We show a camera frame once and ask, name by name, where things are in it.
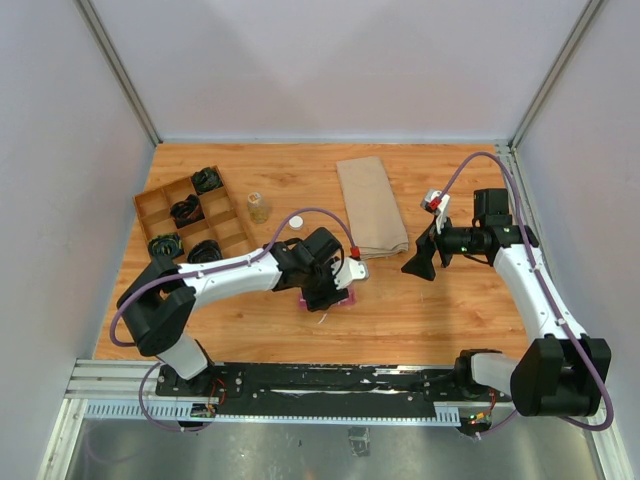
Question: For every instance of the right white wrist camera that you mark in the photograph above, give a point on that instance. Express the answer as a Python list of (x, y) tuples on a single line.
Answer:
[(437, 203)]

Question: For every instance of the right aluminium frame post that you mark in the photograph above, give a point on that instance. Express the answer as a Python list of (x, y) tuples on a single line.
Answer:
[(578, 32)]

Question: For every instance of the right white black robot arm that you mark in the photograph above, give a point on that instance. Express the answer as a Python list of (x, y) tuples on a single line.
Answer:
[(560, 373)]

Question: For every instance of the aluminium frame post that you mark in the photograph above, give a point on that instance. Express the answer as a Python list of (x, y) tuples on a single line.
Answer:
[(578, 32), (105, 44)]

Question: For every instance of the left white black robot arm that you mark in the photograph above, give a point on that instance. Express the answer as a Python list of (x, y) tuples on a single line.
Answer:
[(157, 306)]

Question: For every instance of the wooden compartment tray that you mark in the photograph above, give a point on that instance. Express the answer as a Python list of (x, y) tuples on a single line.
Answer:
[(192, 219)]

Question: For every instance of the white bottle cap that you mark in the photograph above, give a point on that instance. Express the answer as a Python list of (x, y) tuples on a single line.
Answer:
[(296, 222)]

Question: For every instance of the grey slotted cable duct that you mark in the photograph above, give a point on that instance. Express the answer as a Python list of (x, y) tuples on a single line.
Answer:
[(292, 410)]

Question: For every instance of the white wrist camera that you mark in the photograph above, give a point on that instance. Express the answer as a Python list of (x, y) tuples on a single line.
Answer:
[(437, 203), (349, 269)]

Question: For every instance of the left aluminium frame post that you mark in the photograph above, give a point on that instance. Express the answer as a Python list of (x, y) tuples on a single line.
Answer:
[(105, 44)]

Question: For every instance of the clear bottle yellow capsules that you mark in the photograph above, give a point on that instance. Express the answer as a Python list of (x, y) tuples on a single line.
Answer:
[(258, 208)]

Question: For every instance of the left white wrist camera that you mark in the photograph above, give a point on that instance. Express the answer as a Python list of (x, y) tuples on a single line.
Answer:
[(349, 269)]

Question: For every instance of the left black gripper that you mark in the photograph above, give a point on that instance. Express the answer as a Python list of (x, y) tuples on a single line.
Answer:
[(327, 298)]

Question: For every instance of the pink weekly pill organizer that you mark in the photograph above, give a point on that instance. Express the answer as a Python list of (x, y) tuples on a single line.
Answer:
[(347, 301)]

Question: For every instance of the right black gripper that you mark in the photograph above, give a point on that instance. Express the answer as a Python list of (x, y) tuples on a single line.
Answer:
[(421, 262)]

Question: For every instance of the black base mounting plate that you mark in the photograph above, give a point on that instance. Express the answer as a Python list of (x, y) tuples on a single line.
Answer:
[(340, 384)]

